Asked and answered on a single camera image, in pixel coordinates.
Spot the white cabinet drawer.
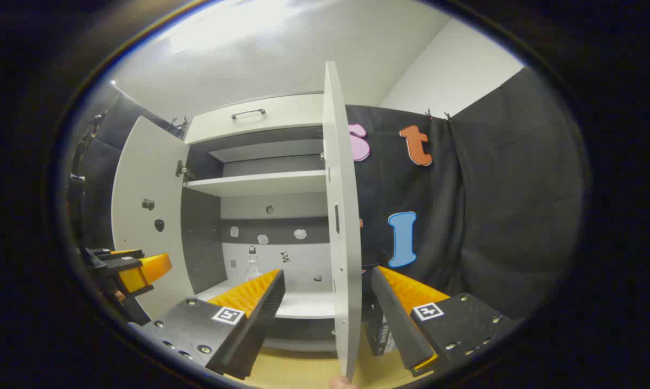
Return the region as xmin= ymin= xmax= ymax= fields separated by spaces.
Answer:
xmin=185 ymin=93 xmax=326 ymax=145

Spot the white cabinet shelf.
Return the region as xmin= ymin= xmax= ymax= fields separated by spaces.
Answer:
xmin=184 ymin=170 xmax=327 ymax=198

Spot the white cabinet door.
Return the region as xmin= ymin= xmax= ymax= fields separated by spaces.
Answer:
xmin=111 ymin=115 xmax=196 ymax=319
xmin=323 ymin=61 xmax=363 ymax=381

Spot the clear bottle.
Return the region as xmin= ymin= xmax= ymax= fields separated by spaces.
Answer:
xmin=245 ymin=246 xmax=262 ymax=281

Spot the white cabinet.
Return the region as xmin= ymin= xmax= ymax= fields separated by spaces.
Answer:
xmin=180 ymin=93 xmax=336 ymax=352

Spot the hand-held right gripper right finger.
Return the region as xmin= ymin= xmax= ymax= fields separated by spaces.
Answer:
xmin=371 ymin=265 xmax=514 ymax=378

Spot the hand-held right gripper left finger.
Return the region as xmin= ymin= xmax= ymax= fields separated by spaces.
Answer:
xmin=128 ymin=269 xmax=286 ymax=380

